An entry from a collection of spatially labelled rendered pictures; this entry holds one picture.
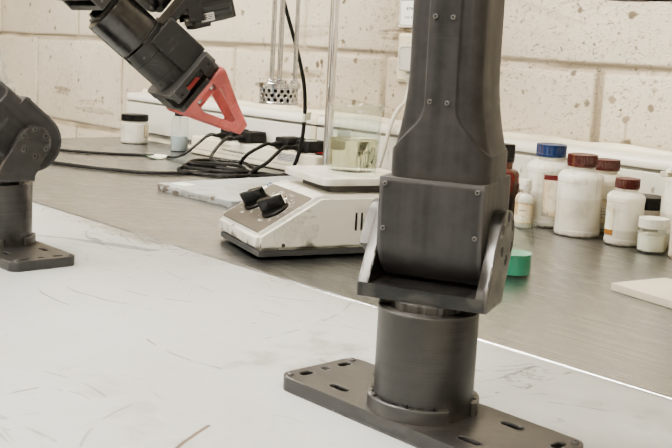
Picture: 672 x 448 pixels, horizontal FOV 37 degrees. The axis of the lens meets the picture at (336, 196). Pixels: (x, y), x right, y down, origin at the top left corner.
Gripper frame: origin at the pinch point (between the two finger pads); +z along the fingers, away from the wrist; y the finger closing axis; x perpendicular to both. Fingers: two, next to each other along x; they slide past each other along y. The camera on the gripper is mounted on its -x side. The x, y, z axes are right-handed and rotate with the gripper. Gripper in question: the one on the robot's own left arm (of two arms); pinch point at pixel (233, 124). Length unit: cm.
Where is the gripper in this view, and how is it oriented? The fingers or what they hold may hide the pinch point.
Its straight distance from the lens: 120.1
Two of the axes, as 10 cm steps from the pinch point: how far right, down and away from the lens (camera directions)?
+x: -6.1, 7.7, -1.6
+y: -4.3, -1.5, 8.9
